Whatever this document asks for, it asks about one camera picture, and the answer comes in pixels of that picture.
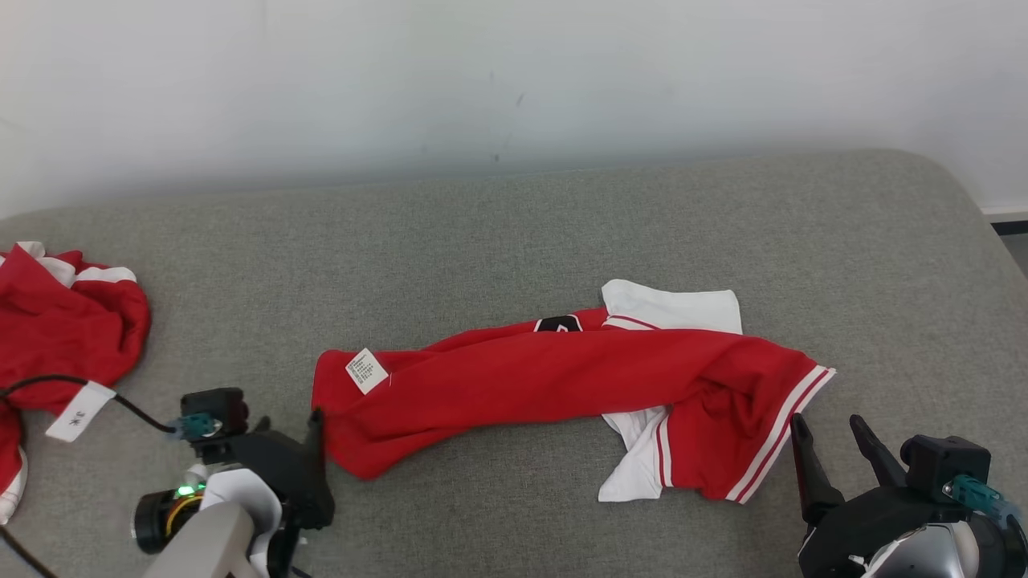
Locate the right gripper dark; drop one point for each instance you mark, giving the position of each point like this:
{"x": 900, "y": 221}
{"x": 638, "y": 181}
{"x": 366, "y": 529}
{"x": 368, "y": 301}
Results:
{"x": 859, "y": 530}

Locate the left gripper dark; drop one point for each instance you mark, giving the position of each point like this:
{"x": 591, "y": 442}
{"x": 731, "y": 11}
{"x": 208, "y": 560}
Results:
{"x": 293, "y": 490}

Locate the red jersey with white sleeves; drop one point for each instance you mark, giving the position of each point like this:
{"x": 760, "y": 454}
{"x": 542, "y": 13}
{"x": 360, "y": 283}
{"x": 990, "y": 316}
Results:
{"x": 522, "y": 377}

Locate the red shorts with white trim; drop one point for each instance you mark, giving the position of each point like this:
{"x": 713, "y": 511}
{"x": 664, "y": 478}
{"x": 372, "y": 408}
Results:
{"x": 72, "y": 329}

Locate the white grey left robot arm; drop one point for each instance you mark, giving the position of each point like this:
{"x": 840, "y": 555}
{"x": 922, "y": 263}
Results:
{"x": 209, "y": 546}

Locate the grey fabric sofa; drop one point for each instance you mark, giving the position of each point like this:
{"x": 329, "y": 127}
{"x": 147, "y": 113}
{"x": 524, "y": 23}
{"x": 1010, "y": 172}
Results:
{"x": 482, "y": 257}

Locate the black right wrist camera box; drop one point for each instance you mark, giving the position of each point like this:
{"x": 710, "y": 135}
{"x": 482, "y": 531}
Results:
{"x": 940, "y": 461}

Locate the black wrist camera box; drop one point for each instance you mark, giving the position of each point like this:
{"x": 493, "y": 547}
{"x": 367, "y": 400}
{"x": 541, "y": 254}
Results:
{"x": 940, "y": 461}
{"x": 225, "y": 405}

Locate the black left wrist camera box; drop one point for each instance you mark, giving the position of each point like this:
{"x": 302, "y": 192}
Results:
{"x": 225, "y": 405}

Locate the white wall baseboard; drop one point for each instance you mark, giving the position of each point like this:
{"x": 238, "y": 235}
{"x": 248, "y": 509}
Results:
{"x": 1008, "y": 213}

